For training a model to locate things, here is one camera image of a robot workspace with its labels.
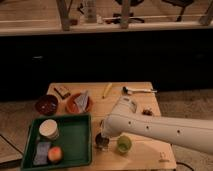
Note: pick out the green plastic cup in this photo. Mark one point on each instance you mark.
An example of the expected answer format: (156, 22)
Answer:
(124, 144)

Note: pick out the white round canister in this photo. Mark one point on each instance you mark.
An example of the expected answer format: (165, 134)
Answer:
(49, 129)

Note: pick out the green plastic tray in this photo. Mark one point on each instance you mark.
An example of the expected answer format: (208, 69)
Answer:
(75, 140)

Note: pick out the metal cup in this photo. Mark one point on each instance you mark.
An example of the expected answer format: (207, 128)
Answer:
(101, 143)

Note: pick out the brown chocolate bar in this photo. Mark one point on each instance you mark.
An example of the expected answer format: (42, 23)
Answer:
(62, 91)

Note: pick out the grey folded cloth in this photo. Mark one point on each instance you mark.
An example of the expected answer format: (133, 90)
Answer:
(81, 101)

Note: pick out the red yellow apple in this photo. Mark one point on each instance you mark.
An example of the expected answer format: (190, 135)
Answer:
(55, 154)

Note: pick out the grey sponge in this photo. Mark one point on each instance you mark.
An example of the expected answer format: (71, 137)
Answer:
(41, 153)

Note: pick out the dark brown bowl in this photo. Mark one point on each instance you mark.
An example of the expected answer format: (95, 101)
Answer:
(47, 105)

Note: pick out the yellow banana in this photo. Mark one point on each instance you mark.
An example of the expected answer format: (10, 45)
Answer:
(106, 90)

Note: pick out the small brown toy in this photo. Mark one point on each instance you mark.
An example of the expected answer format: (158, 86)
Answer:
(147, 111)

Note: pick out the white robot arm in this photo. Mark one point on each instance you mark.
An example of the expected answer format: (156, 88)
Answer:
(194, 134)

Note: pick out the orange bowl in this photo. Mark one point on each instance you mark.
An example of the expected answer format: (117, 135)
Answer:
(71, 106)

